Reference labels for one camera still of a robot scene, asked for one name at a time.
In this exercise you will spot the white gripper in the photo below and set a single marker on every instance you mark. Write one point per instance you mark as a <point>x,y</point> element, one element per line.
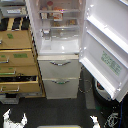
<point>11,124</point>

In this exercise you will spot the white fridge door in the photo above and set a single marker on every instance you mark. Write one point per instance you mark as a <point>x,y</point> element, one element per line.
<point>105,29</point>

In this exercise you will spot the white second arm gripper tip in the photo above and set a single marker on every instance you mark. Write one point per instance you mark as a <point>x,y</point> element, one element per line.
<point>95,121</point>

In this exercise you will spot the bottom fridge drawer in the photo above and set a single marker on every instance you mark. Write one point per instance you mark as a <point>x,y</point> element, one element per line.
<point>61,88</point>

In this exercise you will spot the fridge drawer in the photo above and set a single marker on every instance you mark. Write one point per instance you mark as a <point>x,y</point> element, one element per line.
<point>61,88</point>
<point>59,66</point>

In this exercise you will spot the middle fridge drawer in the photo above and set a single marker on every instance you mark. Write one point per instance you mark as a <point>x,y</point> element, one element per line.
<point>59,66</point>

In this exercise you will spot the wooden drawer cabinet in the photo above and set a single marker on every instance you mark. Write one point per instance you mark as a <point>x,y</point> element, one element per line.
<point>19,69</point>

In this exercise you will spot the white blue mobile robot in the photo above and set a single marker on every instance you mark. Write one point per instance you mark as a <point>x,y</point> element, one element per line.
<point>101,92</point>

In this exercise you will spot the white refrigerator body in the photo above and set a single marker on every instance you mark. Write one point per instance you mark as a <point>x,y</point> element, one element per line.
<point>55,37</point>

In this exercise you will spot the grey box on cabinet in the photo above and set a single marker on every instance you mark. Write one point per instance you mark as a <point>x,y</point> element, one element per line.
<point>13,11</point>

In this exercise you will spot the red white food package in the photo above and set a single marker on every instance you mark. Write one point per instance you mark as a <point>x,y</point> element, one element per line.
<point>58,15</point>

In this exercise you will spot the green label inside door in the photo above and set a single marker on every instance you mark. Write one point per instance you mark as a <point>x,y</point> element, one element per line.
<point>116,68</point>

